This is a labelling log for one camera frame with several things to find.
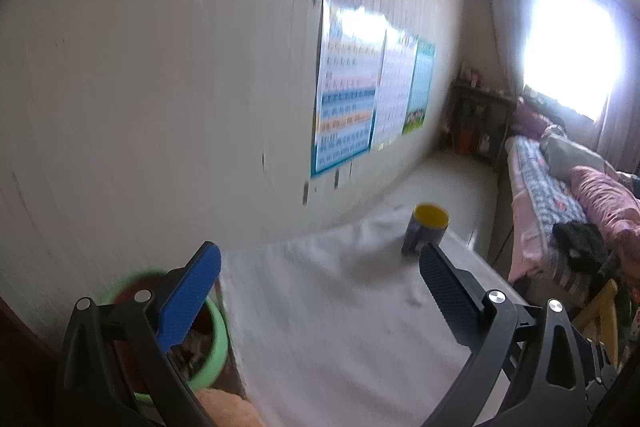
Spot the green red trash bin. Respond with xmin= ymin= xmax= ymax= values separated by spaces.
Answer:
xmin=99 ymin=269 xmax=229 ymax=391

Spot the yellow wooden chair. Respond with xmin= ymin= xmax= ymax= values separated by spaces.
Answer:
xmin=572 ymin=280 xmax=620 ymax=366

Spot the orange fluffy sleeve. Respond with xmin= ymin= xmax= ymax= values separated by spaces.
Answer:
xmin=194 ymin=389 xmax=265 ymax=427

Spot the black garment on bed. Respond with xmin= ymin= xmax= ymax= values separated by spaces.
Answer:
xmin=552 ymin=221 xmax=608 ymax=274

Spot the navy yellow mug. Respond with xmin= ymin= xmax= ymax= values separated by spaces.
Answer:
xmin=401 ymin=202 xmax=449 ymax=256

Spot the pink pillow blanket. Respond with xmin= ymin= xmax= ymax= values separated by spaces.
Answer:
xmin=570 ymin=166 xmax=639 ymax=256

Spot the bed with plaid quilt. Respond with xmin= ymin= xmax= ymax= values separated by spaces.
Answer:
xmin=504 ymin=98 xmax=640 ymax=303

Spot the white table cloth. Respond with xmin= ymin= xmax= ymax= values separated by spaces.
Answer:
xmin=217 ymin=204 xmax=532 ymax=427

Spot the dark shelf cabinet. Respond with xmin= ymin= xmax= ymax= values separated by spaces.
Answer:
xmin=438 ymin=74 xmax=516 ymax=171

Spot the bright window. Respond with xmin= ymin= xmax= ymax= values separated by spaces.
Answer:
xmin=523 ymin=0 xmax=626 ymax=121

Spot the green picture wall poster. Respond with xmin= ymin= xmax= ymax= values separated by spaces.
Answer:
xmin=402 ymin=39 xmax=435 ymax=134

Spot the white chart wall poster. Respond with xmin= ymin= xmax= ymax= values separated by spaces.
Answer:
xmin=371 ymin=26 xmax=418 ymax=150

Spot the blue pinyin wall poster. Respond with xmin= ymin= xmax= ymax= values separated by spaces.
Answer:
xmin=310 ymin=0 xmax=387 ymax=176

